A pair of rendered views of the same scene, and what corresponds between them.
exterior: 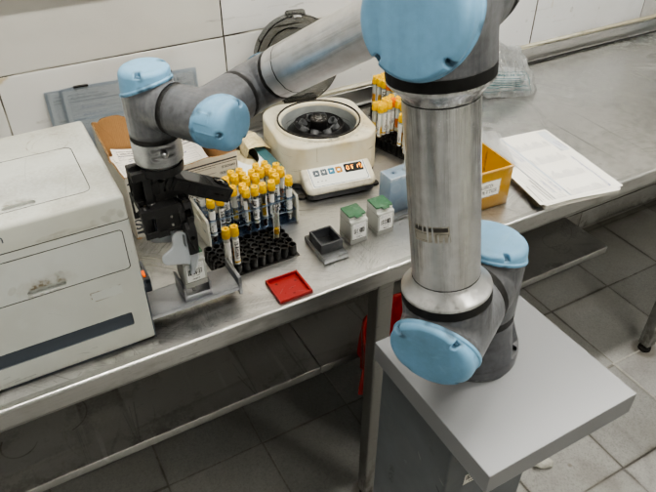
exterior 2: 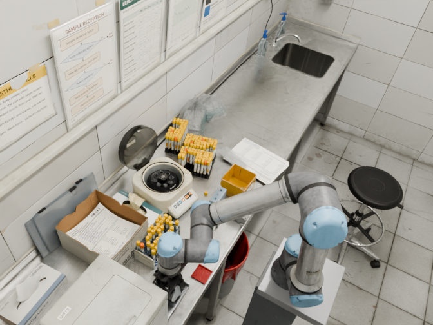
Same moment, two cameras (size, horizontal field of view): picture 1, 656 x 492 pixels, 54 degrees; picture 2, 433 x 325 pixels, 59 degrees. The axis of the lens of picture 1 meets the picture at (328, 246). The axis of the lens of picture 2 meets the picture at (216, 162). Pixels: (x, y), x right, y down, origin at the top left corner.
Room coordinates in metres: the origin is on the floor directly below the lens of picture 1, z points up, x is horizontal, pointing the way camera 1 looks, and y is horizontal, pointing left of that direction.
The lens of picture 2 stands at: (0.28, 0.57, 2.35)
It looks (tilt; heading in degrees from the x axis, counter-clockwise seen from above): 45 degrees down; 323
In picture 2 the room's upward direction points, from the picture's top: 8 degrees clockwise
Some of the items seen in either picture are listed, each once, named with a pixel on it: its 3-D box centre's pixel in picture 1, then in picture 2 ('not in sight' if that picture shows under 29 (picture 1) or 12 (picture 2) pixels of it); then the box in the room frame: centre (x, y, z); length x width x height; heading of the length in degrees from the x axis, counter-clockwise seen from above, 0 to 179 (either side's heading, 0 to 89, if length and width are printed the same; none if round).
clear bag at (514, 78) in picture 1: (504, 65); (211, 104); (1.85, -0.52, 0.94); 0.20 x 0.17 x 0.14; 91
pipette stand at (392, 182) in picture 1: (402, 188); (217, 201); (1.20, -0.16, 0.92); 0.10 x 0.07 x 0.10; 121
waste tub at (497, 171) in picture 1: (469, 177); (238, 183); (1.25, -0.32, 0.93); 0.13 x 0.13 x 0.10; 26
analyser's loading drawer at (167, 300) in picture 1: (182, 290); (167, 302); (0.87, 0.26, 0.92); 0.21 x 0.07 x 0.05; 119
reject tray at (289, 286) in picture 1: (288, 286); (202, 273); (0.93, 0.07, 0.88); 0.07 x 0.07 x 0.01; 29
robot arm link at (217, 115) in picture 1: (211, 112); (202, 246); (0.83, 0.16, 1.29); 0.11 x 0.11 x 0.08; 60
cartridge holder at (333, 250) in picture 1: (325, 242); not in sight; (1.05, 0.00, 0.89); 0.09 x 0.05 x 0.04; 28
